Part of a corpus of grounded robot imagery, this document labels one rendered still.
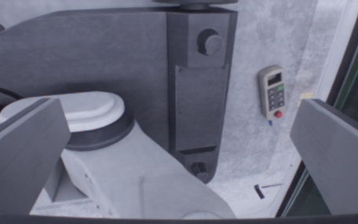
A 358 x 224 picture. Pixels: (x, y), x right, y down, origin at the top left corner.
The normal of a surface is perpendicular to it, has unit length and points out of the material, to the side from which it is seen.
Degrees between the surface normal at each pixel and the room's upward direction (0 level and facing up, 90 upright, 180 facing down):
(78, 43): 0
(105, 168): 90
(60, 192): 90
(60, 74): 0
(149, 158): 90
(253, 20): 0
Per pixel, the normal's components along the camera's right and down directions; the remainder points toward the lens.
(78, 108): 0.00, -0.85
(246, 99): 0.20, 0.51
